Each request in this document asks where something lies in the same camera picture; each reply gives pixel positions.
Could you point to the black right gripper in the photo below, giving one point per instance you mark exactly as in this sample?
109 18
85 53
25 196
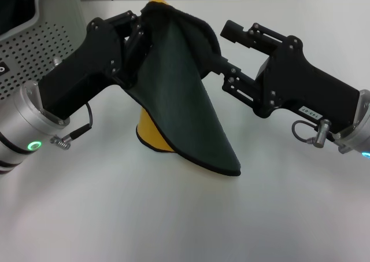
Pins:
303 82

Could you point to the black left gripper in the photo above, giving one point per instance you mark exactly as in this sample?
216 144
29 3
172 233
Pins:
86 71

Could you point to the green yellow towel black edge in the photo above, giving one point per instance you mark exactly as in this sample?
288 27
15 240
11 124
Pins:
179 94

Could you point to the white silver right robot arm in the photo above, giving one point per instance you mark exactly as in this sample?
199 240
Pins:
355 134

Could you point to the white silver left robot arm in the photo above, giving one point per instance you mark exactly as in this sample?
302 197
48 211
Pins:
20 123

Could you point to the grey perforated storage box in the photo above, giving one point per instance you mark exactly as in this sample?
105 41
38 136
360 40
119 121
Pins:
34 48

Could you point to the white numbered sticker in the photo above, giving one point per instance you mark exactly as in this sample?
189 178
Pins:
310 112

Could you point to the black logo label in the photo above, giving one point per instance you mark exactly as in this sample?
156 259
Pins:
3 68

